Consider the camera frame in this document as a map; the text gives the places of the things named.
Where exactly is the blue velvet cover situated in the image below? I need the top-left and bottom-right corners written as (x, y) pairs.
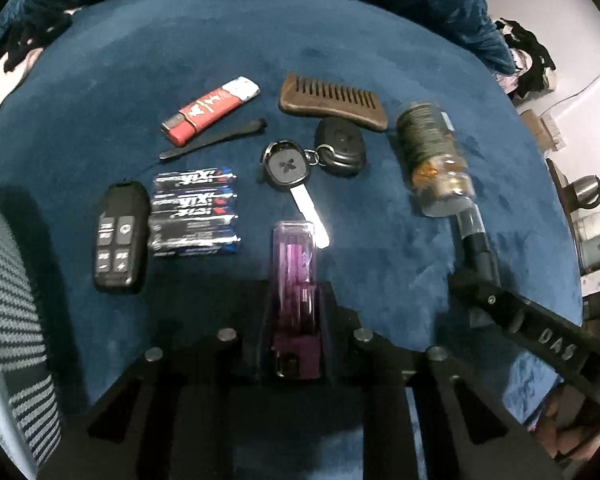
top-left (0, 0), bottom-right (583, 480)

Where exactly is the person's right hand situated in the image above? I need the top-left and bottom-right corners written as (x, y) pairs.
top-left (527, 395), bottom-right (600, 463)

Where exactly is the black garment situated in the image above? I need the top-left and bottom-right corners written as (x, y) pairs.
top-left (2, 7), bottom-right (73, 73)

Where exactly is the car key with black head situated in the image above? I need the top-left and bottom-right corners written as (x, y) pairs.
top-left (258, 139), bottom-right (329, 249)

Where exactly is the black nail file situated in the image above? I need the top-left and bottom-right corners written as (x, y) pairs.
top-left (158, 118), bottom-right (268, 162)

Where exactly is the white container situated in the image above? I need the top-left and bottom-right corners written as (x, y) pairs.
top-left (577, 212), bottom-right (600, 271)

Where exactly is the grey mesh chair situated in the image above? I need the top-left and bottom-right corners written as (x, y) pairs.
top-left (0, 187), bottom-right (63, 466)

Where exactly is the clear bottle with dark label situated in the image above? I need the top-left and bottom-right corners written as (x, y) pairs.
top-left (396, 101), bottom-right (477, 218)

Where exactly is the brown wooden comb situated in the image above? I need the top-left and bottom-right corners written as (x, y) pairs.
top-left (279, 72), bottom-right (390, 133)

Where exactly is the black remote with grey buttons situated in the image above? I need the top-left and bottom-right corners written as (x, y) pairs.
top-left (92, 181), bottom-right (152, 295)

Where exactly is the purple lighter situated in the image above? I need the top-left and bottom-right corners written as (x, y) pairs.
top-left (262, 220), bottom-right (326, 381)

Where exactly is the red and white lighter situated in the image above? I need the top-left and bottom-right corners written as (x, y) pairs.
top-left (160, 76), bottom-right (259, 145)

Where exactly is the cardboard box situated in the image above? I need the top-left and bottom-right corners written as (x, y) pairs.
top-left (519, 109), bottom-right (566, 151)

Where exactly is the metal mug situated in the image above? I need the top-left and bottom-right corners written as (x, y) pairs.
top-left (567, 175), bottom-right (600, 211)

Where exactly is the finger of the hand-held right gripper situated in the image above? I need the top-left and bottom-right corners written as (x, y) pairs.
top-left (455, 205), bottom-right (501, 286)

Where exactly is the pile of dark clothes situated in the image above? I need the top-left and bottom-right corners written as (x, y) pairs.
top-left (495, 17), bottom-right (558, 98)

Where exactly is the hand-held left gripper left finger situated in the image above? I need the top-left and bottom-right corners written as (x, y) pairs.
top-left (40, 280), bottom-right (281, 480)

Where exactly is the black oval key fob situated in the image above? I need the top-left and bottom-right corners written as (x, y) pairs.
top-left (312, 117), bottom-right (365, 178)

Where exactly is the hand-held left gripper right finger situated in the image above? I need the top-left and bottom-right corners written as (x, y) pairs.
top-left (319, 282), bottom-right (566, 480)

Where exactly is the pack of batteries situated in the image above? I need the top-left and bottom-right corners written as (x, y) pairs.
top-left (147, 170), bottom-right (243, 261)

